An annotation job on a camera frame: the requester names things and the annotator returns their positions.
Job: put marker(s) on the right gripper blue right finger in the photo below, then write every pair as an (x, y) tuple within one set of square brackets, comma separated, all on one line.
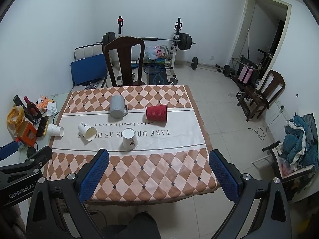
[(227, 175)]

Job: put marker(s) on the dark wooden chair at table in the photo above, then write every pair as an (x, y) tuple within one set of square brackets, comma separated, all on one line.
[(123, 46)]

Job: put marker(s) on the yellow plastic bag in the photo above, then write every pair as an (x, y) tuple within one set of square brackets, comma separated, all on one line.
[(14, 119)]

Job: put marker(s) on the white paper cup lying left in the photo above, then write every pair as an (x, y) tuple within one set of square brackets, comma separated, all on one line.
[(55, 130)]

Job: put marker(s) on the dark wooden chair by door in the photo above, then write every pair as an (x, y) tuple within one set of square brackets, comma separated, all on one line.
[(255, 101)]

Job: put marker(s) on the barbell on rack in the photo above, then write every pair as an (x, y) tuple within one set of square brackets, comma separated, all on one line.
[(184, 41)]

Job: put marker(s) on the blue folding chair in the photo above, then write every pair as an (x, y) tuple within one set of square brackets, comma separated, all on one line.
[(89, 65)]

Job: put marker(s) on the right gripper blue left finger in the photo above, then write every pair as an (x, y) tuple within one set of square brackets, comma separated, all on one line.
[(91, 173)]

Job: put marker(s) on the black smartphone yellow case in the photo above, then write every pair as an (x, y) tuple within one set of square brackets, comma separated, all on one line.
[(43, 124)]

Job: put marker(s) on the pink exercise machine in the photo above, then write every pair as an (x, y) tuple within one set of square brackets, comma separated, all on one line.
[(248, 73)]

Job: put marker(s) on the chrome dumbbell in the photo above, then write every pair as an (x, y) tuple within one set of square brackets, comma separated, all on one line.
[(173, 80)]

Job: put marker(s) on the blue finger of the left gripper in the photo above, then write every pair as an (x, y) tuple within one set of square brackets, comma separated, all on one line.
[(8, 150)]

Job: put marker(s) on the orange gift box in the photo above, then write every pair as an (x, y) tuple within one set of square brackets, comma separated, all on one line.
[(27, 133)]

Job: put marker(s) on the checkered brown pink tablecloth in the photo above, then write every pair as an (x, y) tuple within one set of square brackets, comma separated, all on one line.
[(156, 139)]

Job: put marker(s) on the small blue white packet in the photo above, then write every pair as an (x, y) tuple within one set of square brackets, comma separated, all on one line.
[(21, 145)]

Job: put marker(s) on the white paper cup lying centre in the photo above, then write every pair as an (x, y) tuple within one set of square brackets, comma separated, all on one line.
[(88, 132)]

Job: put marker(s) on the black box behind bottle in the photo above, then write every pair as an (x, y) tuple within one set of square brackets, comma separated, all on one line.
[(33, 119)]

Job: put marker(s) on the grey ribbed mug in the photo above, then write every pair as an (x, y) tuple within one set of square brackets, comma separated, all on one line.
[(118, 108)]

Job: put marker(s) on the white red plastic bag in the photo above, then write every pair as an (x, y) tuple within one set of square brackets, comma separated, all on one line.
[(154, 52)]

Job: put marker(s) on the orange snack wrapper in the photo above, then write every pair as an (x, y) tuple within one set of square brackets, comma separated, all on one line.
[(42, 102)]

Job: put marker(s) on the white paper cup with print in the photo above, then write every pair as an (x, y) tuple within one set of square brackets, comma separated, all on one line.
[(130, 141)]

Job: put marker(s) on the crumpled white tissue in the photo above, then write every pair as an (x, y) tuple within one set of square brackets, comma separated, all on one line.
[(51, 108)]

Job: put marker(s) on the pile of blue clothes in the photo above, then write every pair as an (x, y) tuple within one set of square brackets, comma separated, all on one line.
[(299, 148)]

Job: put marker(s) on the barbell on floor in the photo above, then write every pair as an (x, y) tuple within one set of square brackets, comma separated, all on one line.
[(226, 69)]

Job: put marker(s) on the blue black exercise mat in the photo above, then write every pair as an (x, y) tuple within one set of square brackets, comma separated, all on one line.
[(156, 75)]

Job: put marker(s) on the red paper cup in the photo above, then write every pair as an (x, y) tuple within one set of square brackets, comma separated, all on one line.
[(157, 113)]

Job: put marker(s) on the white paper cup lying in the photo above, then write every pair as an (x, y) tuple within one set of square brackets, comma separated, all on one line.
[(55, 130), (88, 132)]

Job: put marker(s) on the black round lid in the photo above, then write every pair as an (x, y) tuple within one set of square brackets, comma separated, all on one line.
[(30, 151)]

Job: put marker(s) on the dark wine bottle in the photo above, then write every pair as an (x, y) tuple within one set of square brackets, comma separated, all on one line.
[(33, 109)]

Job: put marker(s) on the white weight bench rack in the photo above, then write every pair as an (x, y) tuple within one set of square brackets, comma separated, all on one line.
[(170, 56)]

